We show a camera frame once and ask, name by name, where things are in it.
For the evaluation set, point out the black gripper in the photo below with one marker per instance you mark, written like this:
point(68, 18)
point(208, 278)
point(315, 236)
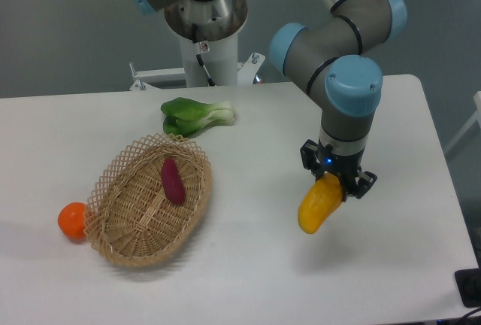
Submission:
point(342, 159)

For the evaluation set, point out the yellow mango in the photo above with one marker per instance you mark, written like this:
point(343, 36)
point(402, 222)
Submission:
point(322, 199)

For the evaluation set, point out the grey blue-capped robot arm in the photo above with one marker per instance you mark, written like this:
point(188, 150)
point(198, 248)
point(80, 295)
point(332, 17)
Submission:
point(327, 63)

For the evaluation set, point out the purple sweet potato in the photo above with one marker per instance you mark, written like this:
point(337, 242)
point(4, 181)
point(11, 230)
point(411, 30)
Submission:
point(172, 182)

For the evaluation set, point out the green bok choy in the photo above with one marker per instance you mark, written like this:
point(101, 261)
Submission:
point(187, 117)

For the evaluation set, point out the black device at table edge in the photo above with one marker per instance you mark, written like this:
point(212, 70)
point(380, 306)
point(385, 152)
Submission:
point(468, 284)

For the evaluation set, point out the woven wicker basket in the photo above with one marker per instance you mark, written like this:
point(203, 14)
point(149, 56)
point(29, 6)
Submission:
point(129, 220)

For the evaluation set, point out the orange tangerine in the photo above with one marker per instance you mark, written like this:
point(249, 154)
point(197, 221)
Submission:
point(71, 222)

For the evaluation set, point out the white frame at right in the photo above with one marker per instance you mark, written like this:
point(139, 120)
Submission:
point(466, 132)

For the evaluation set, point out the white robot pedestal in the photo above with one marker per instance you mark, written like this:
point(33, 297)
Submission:
point(207, 33)

